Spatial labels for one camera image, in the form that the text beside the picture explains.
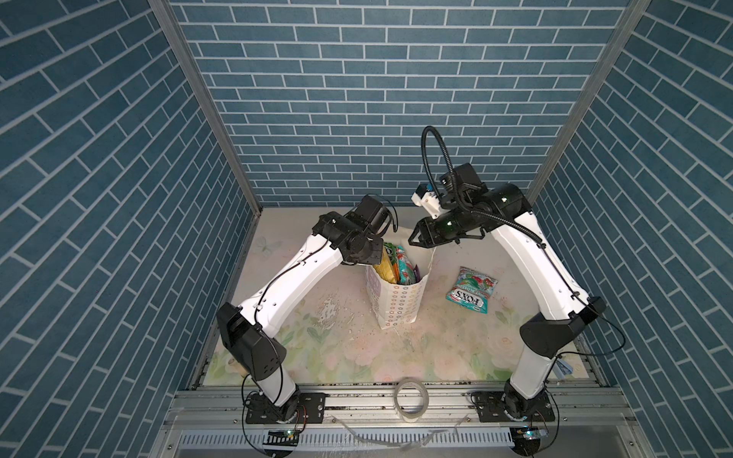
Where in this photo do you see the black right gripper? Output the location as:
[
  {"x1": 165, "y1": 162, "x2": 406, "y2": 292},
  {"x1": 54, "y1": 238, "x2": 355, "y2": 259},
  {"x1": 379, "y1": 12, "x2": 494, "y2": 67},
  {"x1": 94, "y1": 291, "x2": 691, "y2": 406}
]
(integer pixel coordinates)
[{"x1": 405, "y1": 205, "x2": 471, "y2": 247}]

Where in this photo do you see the yellow kettle chips bag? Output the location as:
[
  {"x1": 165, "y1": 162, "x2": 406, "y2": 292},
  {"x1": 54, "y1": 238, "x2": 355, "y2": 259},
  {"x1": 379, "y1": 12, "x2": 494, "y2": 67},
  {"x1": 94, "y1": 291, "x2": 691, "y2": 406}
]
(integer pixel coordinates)
[{"x1": 374, "y1": 250, "x2": 398, "y2": 284}]

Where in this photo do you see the white patterned paper bag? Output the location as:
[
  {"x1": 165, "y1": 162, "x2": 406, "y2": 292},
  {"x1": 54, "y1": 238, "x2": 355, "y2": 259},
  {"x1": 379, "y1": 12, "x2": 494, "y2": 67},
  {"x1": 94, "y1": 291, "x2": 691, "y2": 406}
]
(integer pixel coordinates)
[{"x1": 366, "y1": 227, "x2": 434, "y2": 330}]

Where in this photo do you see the teal Fox's mint blossom candy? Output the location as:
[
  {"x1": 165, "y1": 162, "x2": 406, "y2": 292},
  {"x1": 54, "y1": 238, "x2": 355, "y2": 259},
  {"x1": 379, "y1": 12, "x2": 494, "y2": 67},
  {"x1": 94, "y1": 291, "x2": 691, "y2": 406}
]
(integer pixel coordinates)
[{"x1": 446, "y1": 266, "x2": 498, "y2": 314}]

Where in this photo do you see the green Fox's spring tea candy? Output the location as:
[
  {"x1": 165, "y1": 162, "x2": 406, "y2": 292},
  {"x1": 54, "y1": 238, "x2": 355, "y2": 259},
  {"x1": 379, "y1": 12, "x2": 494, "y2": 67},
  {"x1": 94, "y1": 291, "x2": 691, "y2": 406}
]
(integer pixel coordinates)
[{"x1": 385, "y1": 242, "x2": 408, "y2": 279}]

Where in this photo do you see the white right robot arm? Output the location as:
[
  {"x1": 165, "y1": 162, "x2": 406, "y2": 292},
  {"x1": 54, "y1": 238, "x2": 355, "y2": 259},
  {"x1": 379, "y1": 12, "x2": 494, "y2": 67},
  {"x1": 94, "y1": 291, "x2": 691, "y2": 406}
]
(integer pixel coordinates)
[{"x1": 408, "y1": 163, "x2": 606, "y2": 420}]

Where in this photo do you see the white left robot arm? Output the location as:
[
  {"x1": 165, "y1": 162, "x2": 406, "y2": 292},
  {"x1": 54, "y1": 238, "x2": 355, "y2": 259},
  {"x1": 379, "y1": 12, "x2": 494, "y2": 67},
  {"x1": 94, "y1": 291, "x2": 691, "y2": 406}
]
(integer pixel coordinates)
[{"x1": 217, "y1": 195, "x2": 398, "y2": 421}]

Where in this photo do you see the clear tape roll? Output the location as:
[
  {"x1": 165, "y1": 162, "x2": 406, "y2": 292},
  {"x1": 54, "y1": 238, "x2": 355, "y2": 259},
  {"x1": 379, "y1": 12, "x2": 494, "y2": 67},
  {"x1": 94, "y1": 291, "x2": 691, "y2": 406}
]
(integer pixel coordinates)
[{"x1": 392, "y1": 378, "x2": 429, "y2": 423}]

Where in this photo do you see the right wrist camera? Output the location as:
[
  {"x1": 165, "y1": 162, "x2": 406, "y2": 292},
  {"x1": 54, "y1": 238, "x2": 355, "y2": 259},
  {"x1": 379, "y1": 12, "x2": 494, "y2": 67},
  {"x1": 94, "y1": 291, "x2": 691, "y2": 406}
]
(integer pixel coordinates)
[{"x1": 412, "y1": 184, "x2": 444, "y2": 219}]

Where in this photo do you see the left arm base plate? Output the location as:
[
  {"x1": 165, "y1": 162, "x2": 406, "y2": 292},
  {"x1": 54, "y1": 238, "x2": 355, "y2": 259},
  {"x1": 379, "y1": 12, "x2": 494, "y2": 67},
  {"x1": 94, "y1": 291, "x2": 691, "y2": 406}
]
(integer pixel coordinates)
[{"x1": 244, "y1": 391, "x2": 326, "y2": 426}]

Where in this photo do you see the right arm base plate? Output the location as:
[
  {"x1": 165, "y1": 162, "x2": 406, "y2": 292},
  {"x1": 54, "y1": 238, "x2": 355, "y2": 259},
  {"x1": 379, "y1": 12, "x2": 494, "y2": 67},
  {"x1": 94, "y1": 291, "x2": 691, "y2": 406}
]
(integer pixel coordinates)
[{"x1": 469, "y1": 390, "x2": 557, "y2": 423}]

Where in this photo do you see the aluminium front rail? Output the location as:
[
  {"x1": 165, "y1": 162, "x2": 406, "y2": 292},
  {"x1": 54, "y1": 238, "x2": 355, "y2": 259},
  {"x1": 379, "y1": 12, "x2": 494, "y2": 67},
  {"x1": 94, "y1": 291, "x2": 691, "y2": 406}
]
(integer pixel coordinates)
[{"x1": 163, "y1": 383, "x2": 638, "y2": 429}]

